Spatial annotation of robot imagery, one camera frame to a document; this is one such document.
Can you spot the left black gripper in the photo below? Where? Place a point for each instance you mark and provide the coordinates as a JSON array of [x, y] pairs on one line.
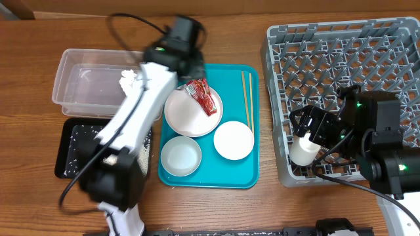
[[200, 69]]

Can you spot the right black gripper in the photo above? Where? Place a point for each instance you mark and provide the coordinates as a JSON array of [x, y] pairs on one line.
[[323, 119]]

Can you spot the white cup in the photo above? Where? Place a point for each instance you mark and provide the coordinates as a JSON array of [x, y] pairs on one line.
[[302, 151]]

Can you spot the white tissue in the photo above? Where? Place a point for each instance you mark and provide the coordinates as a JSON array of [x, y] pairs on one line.
[[128, 77]]

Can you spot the grey bowl of rice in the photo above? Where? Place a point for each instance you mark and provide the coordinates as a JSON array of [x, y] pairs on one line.
[[181, 156]]

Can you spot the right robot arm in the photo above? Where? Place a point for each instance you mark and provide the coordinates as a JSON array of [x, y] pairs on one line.
[[367, 132]]

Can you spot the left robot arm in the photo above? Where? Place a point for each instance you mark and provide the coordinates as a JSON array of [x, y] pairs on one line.
[[111, 172]]

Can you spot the grey dishwasher rack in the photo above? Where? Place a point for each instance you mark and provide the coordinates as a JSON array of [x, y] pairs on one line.
[[305, 64]]

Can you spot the red snack wrapper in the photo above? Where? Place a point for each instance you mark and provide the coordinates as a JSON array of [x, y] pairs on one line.
[[199, 90]]

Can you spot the left wooden chopstick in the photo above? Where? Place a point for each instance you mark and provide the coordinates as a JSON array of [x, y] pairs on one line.
[[245, 98]]

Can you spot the wooden chopstick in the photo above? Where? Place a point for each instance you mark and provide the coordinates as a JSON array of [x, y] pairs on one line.
[[251, 102], [245, 98]]

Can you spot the white round plate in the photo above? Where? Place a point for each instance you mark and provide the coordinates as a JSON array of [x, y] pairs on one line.
[[187, 118]]

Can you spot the right wooden chopstick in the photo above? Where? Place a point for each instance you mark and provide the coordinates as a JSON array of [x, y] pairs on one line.
[[251, 102]]

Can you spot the white bowl upside down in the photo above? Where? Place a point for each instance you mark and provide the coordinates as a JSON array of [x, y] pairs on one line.
[[233, 140]]

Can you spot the teal plastic tray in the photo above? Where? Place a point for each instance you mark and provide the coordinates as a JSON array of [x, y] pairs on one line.
[[214, 170]]

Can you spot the clear plastic bin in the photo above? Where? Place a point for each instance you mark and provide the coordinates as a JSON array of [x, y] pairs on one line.
[[87, 82]]

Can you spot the black tray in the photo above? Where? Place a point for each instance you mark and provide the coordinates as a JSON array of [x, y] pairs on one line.
[[78, 130]]

